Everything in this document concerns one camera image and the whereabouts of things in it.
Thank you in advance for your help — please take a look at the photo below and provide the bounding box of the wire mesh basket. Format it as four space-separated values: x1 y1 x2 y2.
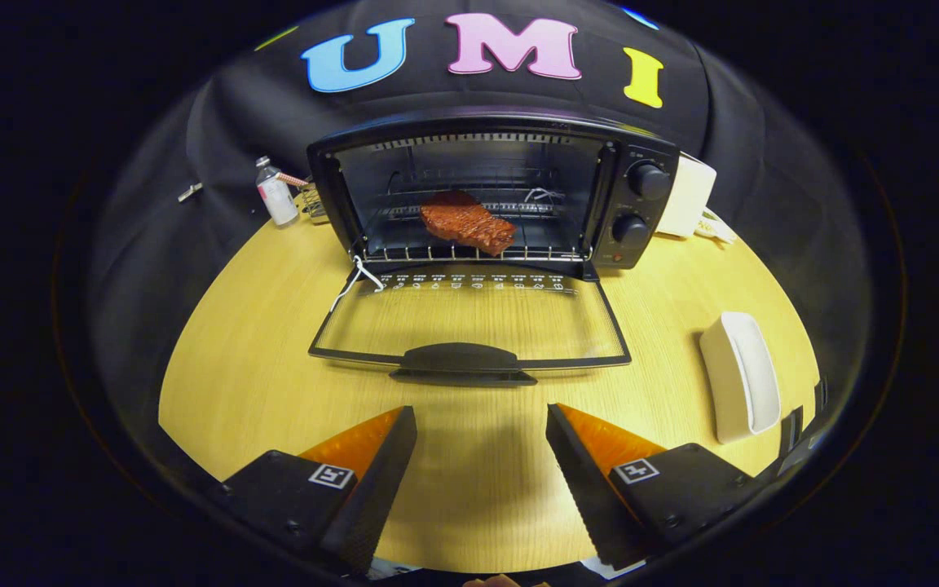
300 181 332 225

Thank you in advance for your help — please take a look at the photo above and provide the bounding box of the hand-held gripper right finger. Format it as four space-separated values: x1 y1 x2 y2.
545 402 764 572

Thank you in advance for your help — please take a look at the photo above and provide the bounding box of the white divided bean dish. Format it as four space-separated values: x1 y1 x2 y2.
696 208 738 245

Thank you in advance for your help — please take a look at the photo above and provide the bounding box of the dark flat object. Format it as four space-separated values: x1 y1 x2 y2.
778 405 806 474

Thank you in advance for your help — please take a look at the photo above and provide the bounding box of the black toaster oven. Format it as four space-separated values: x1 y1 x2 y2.
306 110 680 388

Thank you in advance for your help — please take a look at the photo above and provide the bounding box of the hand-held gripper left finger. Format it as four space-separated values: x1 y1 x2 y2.
217 405 419 578

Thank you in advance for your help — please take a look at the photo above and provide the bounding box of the white plastic tray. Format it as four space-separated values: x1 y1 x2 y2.
699 311 783 445

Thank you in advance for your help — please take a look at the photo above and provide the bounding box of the small clear plastic bottle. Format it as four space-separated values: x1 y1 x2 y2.
255 156 300 227

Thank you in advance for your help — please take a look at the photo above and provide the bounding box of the red steak piece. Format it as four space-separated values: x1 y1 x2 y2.
419 190 518 257

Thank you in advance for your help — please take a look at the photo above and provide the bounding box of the white countertop appliance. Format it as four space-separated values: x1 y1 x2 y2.
655 153 717 240

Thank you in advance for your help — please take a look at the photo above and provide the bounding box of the black backdrop cloth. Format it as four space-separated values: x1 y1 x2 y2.
86 0 874 457

